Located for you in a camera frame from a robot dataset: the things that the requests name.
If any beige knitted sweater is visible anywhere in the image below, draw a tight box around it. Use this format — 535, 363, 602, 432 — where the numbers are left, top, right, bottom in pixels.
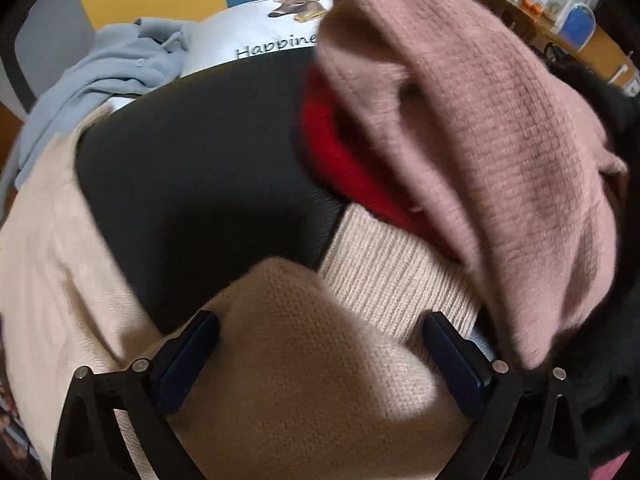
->
1, 128, 480, 479

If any black garment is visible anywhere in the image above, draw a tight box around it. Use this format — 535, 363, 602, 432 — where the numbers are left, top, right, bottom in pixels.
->
544, 56, 640, 461

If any pink knitted sweater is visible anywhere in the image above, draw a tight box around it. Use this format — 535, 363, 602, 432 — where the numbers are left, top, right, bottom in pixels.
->
317, 0, 628, 370

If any red garment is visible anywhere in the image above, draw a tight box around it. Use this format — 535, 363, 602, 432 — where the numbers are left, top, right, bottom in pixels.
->
302, 66, 459, 262

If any wooden side shelf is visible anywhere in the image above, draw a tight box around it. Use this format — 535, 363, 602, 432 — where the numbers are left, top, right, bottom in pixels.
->
477, 0, 639, 98

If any light blue grey garment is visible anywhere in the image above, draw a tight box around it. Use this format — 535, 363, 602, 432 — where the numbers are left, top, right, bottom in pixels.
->
1, 18, 195, 217

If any blue backed chair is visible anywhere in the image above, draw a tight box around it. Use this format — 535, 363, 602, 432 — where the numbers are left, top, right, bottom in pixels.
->
558, 3, 597, 51

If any white printed pillow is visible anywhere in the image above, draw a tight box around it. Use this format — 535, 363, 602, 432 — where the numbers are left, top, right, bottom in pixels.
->
104, 0, 336, 111

